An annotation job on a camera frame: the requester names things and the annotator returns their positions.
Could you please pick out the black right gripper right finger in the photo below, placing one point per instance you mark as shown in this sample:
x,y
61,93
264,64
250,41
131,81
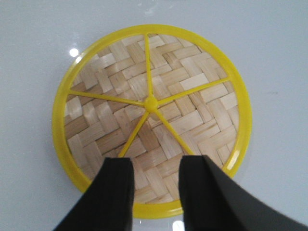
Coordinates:
x,y
212,201

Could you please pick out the woven bamboo steamer lid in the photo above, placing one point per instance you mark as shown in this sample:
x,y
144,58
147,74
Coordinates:
x,y
151,93

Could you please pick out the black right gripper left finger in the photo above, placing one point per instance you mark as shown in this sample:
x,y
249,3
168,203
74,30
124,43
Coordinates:
x,y
107,203

